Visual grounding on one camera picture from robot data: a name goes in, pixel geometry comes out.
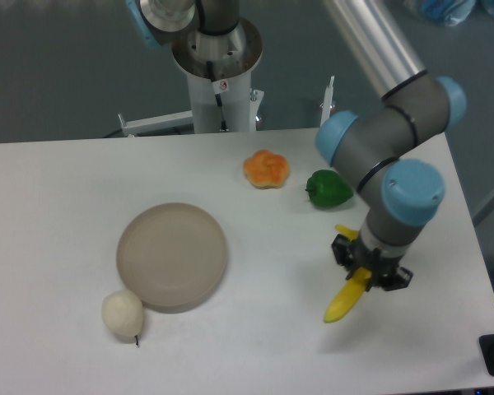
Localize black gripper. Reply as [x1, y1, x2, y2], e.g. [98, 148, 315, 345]
[331, 234, 413, 291]

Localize yellow banana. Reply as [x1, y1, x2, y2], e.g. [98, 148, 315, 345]
[323, 224, 371, 323]

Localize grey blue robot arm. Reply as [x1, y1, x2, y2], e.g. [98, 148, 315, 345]
[126, 1, 467, 291]

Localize green bell pepper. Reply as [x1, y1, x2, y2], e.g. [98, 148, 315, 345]
[305, 170, 353, 208]

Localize orange bread roll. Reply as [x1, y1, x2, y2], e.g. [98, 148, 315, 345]
[243, 150, 291, 189]

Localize beige round plate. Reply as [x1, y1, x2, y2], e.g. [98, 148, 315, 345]
[116, 202, 228, 314]

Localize white pear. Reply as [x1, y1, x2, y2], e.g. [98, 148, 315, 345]
[101, 289, 144, 347]

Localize blue plastic bag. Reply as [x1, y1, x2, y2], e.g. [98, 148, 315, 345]
[405, 0, 477, 27]

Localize white bracket right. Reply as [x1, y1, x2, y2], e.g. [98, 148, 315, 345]
[319, 76, 336, 126]

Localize white bracket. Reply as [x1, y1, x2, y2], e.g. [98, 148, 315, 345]
[319, 76, 336, 126]
[118, 110, 193, 137]

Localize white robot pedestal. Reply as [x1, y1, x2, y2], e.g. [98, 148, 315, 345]
[172, 17, 263, 134]

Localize black cable on pedestal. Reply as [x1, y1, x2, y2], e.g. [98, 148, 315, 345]
[205, 60, 231, 133]

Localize white bracket left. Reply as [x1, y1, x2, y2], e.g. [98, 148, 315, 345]
[118, 110, 193, 137]

